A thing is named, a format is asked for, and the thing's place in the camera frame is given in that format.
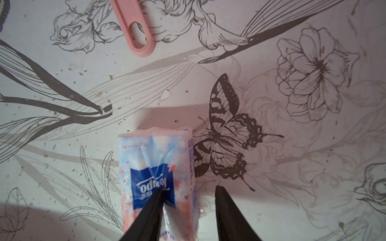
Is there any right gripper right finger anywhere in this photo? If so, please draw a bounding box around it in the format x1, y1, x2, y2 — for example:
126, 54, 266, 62
215, 186, 261, 241

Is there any pink blue floral tissue pack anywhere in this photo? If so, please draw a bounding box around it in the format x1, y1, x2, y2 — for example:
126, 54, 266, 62
118, 127, 199, 241

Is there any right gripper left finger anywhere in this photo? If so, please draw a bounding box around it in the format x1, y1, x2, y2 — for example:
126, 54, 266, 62
120, 188, 164, 241

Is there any pink dustpan brush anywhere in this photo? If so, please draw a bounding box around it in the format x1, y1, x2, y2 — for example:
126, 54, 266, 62
109, 0, 156, 58

